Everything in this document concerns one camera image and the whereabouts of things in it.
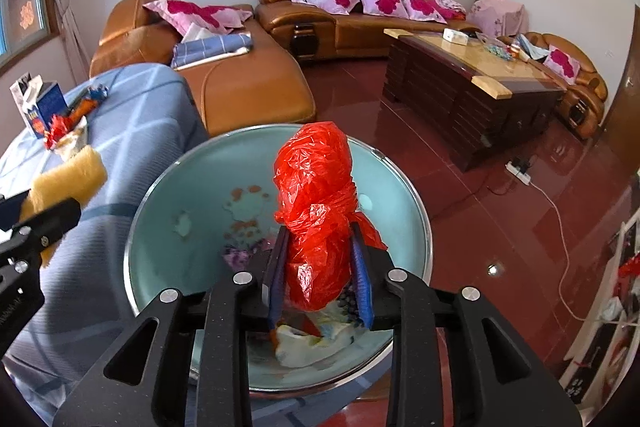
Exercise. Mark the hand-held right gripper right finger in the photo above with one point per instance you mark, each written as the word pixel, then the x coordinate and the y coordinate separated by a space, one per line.
pixel 362 292

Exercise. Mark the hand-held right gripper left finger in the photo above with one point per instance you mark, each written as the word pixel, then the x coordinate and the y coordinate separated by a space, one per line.
pixel 274 302

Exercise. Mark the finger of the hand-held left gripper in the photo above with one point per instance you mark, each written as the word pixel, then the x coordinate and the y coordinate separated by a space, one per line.
pixel 55 219
pixel 10 209

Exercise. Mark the yellow sponge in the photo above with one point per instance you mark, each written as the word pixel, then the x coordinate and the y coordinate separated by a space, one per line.
pixel 70 172

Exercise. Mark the clear yellow printed plastic bag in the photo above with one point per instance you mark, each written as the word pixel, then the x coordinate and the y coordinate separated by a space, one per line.
pixel 300 347

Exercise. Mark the purple foil wrapper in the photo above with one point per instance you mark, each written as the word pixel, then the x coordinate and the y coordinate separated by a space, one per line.
pixel 240 257

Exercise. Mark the red plastic bag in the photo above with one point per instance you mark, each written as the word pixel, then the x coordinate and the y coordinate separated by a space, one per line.
pixel 315 187

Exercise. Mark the teal enamel basin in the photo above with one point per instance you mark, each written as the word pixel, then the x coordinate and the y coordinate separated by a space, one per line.
pixel 200 187

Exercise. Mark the red crinkled wrapper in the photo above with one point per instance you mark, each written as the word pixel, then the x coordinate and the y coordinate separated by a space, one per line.
pixel 59 129

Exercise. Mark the blue milk carton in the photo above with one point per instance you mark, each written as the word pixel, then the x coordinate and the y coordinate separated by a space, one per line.
pixel 47 107

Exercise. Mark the orange snack wrapper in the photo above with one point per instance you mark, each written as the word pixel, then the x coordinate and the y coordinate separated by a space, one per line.
pixel 82 107

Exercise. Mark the white cardboard box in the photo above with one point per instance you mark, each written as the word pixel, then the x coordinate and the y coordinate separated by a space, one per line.
pixel 22 89

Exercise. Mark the blue candy wrapper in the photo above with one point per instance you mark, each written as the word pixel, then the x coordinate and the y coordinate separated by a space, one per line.
pixel 97 92

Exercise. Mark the blue plaid tablecloth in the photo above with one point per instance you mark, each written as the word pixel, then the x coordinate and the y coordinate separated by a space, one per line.
pixel 140 107

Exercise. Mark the red paper window decal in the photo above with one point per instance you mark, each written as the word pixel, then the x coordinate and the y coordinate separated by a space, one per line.
pixel 27 16

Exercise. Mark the white power strip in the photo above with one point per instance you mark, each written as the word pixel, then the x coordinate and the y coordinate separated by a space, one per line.
pixel 519 171

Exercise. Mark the tan leather chaise sofa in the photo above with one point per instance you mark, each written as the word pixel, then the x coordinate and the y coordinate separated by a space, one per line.
pixel 250 97

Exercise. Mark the dark wooden coffee table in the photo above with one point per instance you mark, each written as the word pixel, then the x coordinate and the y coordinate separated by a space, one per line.
pixel 450 97

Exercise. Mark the folded blue plaid cloth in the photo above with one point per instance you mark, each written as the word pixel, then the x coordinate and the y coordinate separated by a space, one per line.
pixel 215 49

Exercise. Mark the white rack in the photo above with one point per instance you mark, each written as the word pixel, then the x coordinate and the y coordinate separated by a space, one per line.
pixel 580 377

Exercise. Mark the white plastic packet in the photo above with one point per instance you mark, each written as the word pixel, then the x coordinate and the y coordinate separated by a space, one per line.
pixel 197 33

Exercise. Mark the tan leather three-seat sofa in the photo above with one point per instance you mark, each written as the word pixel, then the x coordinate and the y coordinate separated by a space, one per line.
pixel 350 37

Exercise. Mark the white tissue box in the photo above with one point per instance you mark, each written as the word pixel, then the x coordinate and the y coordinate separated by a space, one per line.
pixel 455 36

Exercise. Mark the tan leather armchair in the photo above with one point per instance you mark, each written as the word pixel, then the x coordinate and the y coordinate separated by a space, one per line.
pixel 585 107

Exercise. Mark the blue white cloth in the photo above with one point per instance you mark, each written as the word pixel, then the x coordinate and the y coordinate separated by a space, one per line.
pixel 532 47

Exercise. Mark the pink floral cloth cover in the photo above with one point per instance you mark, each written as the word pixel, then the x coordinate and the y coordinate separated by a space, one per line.
pixel 500 17

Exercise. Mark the wooden door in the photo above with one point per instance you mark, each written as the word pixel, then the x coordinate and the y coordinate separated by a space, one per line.
pixel 625 107

